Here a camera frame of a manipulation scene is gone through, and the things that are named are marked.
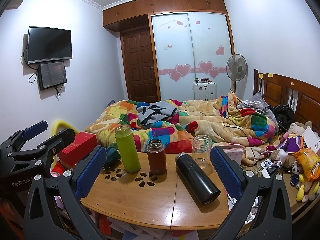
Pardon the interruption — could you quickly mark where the black thermos bottle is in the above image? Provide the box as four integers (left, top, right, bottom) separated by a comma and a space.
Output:
175, 153, 221, 205

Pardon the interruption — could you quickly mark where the red gift box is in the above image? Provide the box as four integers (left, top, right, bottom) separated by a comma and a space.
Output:
57, 132, 98, 166

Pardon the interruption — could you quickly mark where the yellow plastic chair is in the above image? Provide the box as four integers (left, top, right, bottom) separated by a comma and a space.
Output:
51, 120, 79, 170

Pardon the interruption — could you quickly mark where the yellow plush toy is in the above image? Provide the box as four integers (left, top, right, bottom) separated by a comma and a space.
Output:
296, 174, 319, 203

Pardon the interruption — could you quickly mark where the dark teal mug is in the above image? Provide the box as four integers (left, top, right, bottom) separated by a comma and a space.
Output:
103, 146, 121, 170

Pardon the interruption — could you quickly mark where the green water bottle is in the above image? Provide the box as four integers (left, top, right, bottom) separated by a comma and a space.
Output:
115, 125, 141, 173

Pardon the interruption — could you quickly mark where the pink phone case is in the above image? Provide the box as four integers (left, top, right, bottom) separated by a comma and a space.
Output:
223, 148, 246, 165

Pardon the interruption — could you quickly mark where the orange snack bag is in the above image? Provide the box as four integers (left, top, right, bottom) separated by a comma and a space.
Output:
293, 148, 320, 181

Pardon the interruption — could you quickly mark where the purple snack bag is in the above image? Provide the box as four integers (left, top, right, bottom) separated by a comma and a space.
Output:
280, 133, 303, 154

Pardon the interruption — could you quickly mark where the grey black garment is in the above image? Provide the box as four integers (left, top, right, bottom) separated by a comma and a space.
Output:
136, 101, 178, 126

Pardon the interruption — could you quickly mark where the clear glass jar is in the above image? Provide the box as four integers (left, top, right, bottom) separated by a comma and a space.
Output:
192, 135, 212, 175

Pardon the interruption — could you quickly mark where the colourful patchwork blanket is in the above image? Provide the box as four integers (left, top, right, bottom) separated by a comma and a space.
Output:
85, 92, 279, 166

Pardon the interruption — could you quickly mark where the black bag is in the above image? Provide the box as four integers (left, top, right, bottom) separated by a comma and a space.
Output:
272, 104, 295, 134

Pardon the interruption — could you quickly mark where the brown wooden door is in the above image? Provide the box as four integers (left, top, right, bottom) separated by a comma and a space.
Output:
120, 28, 158, 102

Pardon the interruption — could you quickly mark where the grey striped pillow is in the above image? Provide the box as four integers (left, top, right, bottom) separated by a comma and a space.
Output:
237, 92, 279, 132

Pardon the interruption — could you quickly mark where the wooden bed headboard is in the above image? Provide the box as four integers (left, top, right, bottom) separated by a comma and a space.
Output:
253, 69, 320, 133

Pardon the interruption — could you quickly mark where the white suitcase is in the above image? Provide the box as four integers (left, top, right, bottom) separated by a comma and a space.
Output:
193, 82, 217, 101

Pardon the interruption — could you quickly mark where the standing electric fan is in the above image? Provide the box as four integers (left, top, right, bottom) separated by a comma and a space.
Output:
226, 54, 248, 93

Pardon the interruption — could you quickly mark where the white sliding wardrobe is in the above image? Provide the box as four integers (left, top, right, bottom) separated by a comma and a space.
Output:
151, 12, 232, 101

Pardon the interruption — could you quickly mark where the small wall monitor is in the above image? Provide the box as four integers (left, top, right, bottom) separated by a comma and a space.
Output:
37, 61, 67, 90

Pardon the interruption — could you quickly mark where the wall mounted black television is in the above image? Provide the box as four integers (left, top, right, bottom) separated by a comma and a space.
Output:
27, 27, 73, 64

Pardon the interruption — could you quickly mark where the black charging cable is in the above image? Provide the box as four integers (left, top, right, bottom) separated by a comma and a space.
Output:
222, 109, 261, 165

